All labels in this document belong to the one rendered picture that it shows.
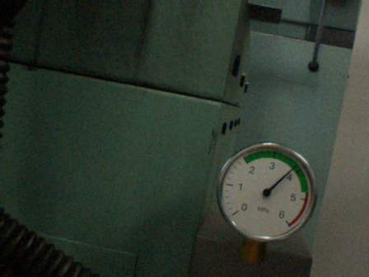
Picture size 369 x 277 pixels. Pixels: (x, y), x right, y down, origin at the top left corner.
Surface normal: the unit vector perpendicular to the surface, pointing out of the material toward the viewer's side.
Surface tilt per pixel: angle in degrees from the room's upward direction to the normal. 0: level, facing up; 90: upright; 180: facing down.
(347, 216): 90
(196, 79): 90
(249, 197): 90
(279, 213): 90
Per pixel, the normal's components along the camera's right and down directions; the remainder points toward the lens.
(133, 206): -0.10, 0.04
